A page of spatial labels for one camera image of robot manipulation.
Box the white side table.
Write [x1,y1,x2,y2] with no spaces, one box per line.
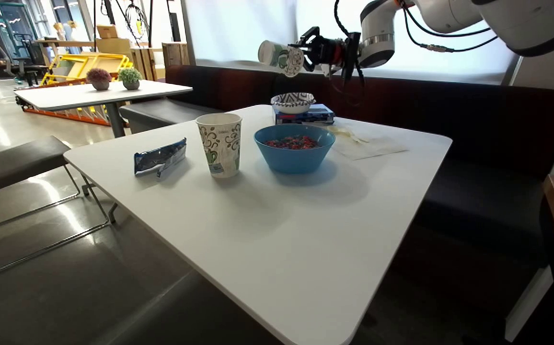
[16,81,192,139]

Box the floral paper cup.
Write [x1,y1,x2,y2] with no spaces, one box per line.
[257,41,305,77]
[198,114,242,181]

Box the blue white patterned paper bowl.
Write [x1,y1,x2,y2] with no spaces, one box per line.
[271,93,315,114]

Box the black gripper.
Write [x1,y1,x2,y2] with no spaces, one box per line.
[294,28,361,81]

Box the blue snack wrapper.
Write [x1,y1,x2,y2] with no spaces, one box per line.
[135,141,186,177]

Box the dark bench seat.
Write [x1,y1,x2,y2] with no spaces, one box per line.
[121,68,554,317]

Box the green round ornament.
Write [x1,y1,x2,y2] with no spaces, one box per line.
[119,68,142,91]

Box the grey chair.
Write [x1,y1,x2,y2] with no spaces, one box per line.
[0,135,117,284]

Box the white paper napkin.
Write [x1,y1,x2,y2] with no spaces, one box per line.
[330,127,407,162]

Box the red round ornament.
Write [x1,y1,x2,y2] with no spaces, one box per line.
[87,70,112,91]

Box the blue bowl of colourful beads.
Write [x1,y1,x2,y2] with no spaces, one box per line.
[255,125,336,175]

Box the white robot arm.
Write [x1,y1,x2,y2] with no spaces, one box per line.
[292,0,554,79]

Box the blue cookie package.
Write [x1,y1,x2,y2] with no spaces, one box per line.
[277,104,334,125]

